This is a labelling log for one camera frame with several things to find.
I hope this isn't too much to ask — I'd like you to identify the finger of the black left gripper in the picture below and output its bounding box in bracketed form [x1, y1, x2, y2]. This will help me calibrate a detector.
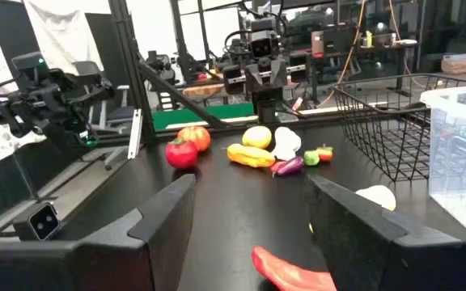
[288, 53, 311, 84]
[222, 64, 245, 96]

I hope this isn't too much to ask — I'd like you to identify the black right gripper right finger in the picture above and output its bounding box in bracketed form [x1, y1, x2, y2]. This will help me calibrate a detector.
[306, 174, 466, 291]

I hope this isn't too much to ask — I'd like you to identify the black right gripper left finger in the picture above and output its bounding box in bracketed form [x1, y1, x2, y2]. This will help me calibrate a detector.
[0, 173, 197, 291]

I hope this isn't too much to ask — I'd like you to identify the yellow lemon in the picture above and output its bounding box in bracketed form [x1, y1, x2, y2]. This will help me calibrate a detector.
[241, 125, 273, 150]

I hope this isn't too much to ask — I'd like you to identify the large white garlic bulb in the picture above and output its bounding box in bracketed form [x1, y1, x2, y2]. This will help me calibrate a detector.
[273, 126, 302, 153]

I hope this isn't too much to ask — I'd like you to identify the red and cream fruit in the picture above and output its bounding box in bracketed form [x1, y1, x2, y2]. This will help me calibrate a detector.
[307, 184, 397, 234]

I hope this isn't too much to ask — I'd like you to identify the orange pumpkin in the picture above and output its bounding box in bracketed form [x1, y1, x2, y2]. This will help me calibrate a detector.
[176, 124, 212, 153]

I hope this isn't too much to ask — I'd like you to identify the small white garlic bulb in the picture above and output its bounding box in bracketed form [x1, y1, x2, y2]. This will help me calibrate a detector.
[271, 145, 297, 162]

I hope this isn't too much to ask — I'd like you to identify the yellow corn cob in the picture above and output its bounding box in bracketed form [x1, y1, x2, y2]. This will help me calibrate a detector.
[227, 143, 277, 169]

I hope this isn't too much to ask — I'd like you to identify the small green pepper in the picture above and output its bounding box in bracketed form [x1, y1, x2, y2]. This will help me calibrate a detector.
[303, 150, 321, 167]

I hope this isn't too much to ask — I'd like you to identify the small purple eggplant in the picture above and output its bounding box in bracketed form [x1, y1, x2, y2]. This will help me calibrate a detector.
[275, 156, 305, 178]

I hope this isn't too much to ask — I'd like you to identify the red tomato with green stem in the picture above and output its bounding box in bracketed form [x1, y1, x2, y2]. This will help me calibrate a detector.
[164, 137, 199, 170]

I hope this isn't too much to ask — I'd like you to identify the large red chili pepper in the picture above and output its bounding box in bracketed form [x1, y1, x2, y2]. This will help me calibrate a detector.
[251, 245, 337, 291]

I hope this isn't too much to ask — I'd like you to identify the brown cardboard box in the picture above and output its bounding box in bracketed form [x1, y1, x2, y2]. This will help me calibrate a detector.
[311, 31, 325, 57]

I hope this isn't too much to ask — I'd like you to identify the wooden board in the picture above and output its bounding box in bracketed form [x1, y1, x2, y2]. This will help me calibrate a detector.
[182, 82, 226, 98]

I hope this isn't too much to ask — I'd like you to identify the green floor mat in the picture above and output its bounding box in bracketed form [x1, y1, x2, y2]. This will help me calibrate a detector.
[151, 103, 256, 131]

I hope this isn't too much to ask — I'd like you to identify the black work bench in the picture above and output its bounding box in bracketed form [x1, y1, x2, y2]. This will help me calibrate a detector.
[309, 38, 418, 98]

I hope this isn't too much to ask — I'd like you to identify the grey office chair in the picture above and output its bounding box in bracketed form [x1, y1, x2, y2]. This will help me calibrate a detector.
[74, 60, 137, 131]

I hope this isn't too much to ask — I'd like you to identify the clear plastic bin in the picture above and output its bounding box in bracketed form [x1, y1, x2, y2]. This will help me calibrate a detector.
[420, 83, 466, 239]

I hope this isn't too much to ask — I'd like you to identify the black spare robot gripper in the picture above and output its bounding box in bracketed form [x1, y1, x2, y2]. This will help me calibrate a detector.
[0, 51, 116, 151]

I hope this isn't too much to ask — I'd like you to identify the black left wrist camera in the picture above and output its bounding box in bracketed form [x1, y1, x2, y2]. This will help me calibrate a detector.
[250, 28, 282, 60]

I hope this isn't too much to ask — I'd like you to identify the yellow hanging cable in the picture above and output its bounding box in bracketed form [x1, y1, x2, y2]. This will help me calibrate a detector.
[316, 0, 367, 109]

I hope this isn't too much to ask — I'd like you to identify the small black depth camera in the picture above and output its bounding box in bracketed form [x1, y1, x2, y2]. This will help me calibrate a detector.
[12, 200, 62, 243]

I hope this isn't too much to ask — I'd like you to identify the black wire basket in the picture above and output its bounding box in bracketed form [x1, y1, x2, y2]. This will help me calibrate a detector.
[332, 73, 466, 183]

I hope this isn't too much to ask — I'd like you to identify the silver metal bracket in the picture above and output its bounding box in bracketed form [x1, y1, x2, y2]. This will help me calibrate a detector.
[127, 108, 143, 159]

